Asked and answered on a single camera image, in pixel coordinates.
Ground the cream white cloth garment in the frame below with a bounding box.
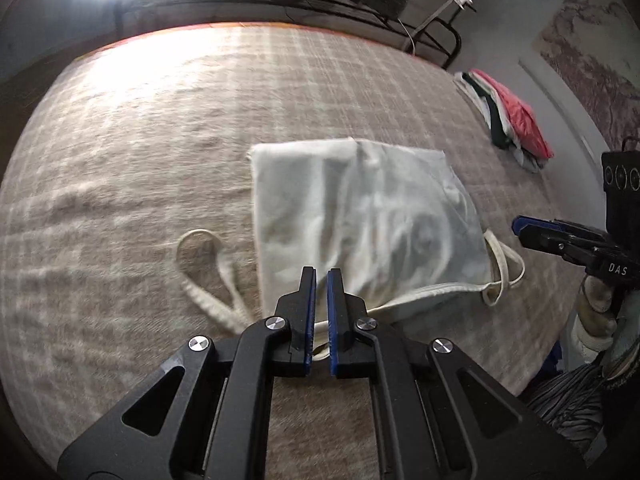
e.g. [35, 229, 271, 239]
[176, 136, 526, 363]

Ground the right gloved hand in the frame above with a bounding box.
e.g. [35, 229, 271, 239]
[570, 275, 639, 380]

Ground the dark green folded garment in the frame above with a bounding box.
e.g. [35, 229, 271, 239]
[456, 73, 518, 151]

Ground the red folded garment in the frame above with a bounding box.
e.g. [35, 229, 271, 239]
[469, 68, 554, 160]

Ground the white folded garment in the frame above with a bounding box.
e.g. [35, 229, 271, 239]
[454, 72, 546, 174]

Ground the black camera box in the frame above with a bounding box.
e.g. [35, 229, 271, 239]
[601, 134, 640, 250]

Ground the landscape painting wall tapestry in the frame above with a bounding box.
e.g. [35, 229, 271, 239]
[534, 0, 639, 150]

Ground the white lamp cable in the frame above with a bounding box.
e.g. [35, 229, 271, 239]
[398, 0, 459, 53]

